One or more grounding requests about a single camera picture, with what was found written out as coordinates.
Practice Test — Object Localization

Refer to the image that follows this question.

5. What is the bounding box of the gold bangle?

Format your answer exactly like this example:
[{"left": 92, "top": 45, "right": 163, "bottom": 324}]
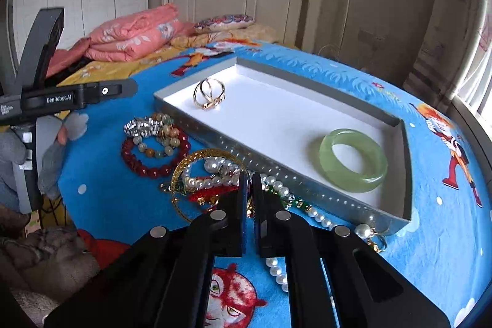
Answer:
[{"left": 170, "top": 149, "right": 250, "bottom": 225}]

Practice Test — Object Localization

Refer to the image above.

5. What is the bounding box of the mixed stone bead bracelet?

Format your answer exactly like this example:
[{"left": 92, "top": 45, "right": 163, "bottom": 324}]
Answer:
[{"left": 133, "top": 113, "right": 181, "bottom": 159}]

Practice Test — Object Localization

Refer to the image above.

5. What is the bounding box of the plaid fleece clothing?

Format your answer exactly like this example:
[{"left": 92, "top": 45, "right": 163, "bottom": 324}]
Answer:
[{"left": 0, "top": 205, "right": 101, "bottom": 317}]

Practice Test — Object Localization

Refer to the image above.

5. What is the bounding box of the printed striped curtain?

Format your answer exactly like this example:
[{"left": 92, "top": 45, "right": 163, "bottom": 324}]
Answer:
[{"left": 403, "top": 0, "right": 492, "bottom": 113}]

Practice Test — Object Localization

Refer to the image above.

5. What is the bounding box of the green jade bangle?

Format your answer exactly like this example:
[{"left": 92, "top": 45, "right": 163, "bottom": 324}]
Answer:
[{"left": 319, "top": 128, "right": 388, "bottom": 192}]

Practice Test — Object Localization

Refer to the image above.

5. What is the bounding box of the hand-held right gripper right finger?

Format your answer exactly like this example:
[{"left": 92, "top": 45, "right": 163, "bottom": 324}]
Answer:
[{"left": 252, "top": 171, "right": 450, "bottom": 328}]

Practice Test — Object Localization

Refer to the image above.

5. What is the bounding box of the pearl bracelet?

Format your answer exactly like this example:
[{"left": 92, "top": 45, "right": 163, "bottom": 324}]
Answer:
[{"left": 182, "top": 157, "right": 241, "bottom": 190}]

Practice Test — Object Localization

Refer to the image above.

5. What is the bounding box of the white shallow tray box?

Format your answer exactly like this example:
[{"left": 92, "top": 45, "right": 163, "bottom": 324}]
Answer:
[{"left": 154, "top": 57, "right": 414, "bottom": 236}]

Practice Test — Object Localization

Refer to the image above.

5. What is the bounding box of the window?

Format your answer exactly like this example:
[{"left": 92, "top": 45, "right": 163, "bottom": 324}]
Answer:
[{"left": 471, "top": 0, "right": 492, "bottom": 113}]

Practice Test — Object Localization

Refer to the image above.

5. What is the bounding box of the blue cartoon printed blanket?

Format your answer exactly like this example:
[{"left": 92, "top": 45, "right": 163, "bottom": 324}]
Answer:
[{"left": 58, "top": 38, "right": 489, "bottom": 328}]

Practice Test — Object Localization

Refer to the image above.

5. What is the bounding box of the round embroidered cushion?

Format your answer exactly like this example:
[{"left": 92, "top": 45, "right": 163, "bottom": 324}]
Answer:
[{"left": 193, "top": 14, "right": 255, "bottom": 34}]

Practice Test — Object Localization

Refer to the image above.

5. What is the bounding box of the pearl necklace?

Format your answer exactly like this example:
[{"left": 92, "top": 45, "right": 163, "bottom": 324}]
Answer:
[{"left": 261, "top": 174, "right": 387, "bottom": 294}]

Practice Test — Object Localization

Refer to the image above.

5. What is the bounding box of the grey window sill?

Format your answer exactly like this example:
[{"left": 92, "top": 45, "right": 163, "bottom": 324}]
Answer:
[{"left": 450, "top": 93, "right": 492, "bottom": 183}]

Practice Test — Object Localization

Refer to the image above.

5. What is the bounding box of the wall socket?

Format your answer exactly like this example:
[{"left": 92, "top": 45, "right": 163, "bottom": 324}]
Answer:
[{"left": 359, "top": 29, "right": 385, "bottom": 43}]

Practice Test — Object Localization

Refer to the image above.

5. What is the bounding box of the red bead bracelet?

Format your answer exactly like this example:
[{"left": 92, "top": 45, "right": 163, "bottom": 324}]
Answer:
[{"left": 121, "top": 128, "right": 192, "bottom": 179}]

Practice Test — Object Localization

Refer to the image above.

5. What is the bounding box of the person's left hand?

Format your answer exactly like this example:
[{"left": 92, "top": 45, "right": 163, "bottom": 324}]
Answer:
[{"left": 38, "top": 113, "right": 90, "bottom": 200}]

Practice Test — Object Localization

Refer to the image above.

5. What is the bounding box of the gold interlocked ring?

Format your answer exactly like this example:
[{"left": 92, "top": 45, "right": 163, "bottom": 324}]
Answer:
[{"left": 193, "top": 78, "right": 224, "bottom": 110}]

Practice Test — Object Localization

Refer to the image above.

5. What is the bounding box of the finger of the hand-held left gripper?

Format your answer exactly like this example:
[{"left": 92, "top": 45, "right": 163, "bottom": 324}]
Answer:
[
  {"left": 15, "top": 7, "right": 65, "bottom": 94},
  {"left": 82, "top": 78, "right": 138, "bottom": 106}
]

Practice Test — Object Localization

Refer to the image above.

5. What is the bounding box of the yellow floral bed sheet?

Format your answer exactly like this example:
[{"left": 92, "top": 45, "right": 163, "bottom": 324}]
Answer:
[{"left": 46, "top": 22, "right": 281, "bottom": 86}]

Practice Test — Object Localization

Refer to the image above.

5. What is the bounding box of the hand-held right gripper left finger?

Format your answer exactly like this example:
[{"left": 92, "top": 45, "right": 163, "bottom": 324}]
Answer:
[{"left": 44, "top": 171, "right": 248, "bottom": 328}]

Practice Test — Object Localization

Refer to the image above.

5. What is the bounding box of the silver link bracelet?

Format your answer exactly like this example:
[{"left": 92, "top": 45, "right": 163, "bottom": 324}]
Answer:
[{"left": 124, "top": 117, "right": 162, "bottom": 138}]

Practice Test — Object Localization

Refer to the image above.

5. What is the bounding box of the red string bracelet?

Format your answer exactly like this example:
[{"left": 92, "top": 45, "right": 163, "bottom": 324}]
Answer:
[{"left": 188, "top": 186, "right": 231, "bottom": 211}]

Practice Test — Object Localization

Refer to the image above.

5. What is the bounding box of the pink pillow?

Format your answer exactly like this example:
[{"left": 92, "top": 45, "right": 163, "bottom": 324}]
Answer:
[{"left": 48, "top": 3, "right": 196, "bottom": 77}]

